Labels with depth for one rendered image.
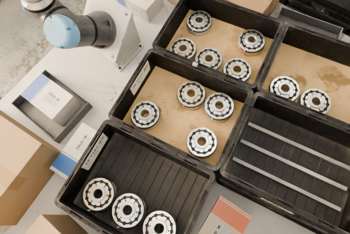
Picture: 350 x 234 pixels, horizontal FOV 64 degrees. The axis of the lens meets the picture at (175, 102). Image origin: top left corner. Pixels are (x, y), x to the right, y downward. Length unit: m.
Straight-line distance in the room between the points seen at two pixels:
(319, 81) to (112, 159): 0.79
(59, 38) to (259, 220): 0.94
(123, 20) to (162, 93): 0.33
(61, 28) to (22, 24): 1.64
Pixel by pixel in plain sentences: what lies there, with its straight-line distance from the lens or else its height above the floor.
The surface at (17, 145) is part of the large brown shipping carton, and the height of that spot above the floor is 0.90.
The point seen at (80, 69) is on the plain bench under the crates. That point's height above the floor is 0.70.
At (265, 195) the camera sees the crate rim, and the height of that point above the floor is 0.93.
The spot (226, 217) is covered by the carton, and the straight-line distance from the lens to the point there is 1.02.
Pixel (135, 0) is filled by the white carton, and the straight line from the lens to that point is 1.38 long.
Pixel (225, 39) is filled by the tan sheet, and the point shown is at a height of 0.83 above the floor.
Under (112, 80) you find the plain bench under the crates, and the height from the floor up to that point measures 0.70.
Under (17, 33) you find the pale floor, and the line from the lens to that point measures 2.65.
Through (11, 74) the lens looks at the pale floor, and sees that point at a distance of 2.46.
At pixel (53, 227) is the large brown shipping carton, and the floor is 0.90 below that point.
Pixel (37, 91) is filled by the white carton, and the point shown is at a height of 0.79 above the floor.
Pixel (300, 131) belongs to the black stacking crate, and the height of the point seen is 0.83.
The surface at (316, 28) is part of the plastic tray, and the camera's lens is 1.45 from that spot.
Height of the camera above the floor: 1.79
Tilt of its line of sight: 67 degrees down
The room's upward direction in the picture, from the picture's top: 11 degrees counter-clockwise
